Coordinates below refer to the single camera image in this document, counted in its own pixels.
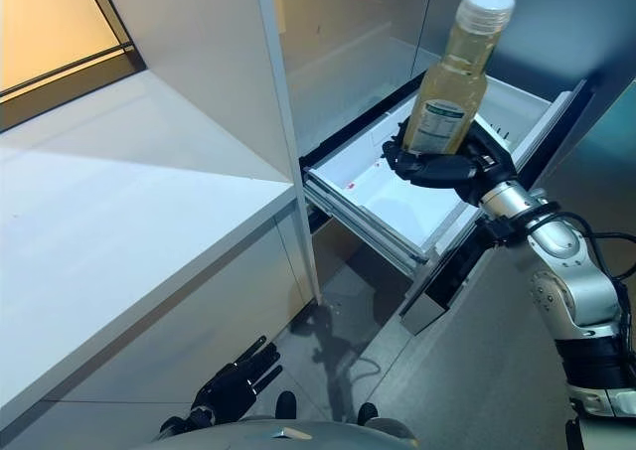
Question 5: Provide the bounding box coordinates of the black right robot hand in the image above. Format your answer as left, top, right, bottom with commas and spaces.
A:
381, 120, 519, 208

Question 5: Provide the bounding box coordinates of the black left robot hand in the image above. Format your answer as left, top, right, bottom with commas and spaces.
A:
191, 335, 284, 426

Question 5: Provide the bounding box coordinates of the yellow drink bottle white cap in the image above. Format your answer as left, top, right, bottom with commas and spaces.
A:
402, 0, 517, 156

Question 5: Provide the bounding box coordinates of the white fridge drawer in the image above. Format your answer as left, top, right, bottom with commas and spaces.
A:
300, 75, 595, 337

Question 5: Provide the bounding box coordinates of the stainless steel fridge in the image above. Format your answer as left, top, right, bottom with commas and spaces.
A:
275, 0, 636, 337

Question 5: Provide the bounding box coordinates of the black left robot foot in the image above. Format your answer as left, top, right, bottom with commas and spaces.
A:
275, 390, 298, 421

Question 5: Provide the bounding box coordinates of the grey robot torso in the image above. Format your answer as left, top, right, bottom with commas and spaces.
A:
148, 417, 418, 450

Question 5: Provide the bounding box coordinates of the white tall cabinet panel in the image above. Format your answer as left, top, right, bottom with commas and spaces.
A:
98, 0, 324, 306

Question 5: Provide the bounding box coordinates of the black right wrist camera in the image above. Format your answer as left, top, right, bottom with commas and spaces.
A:
474, 216, 519, 248

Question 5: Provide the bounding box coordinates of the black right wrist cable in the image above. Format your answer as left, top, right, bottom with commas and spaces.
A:
541, 211, 636, 343

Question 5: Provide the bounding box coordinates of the amber window with dark frame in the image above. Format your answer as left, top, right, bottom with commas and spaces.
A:
0, 0, 148, 134

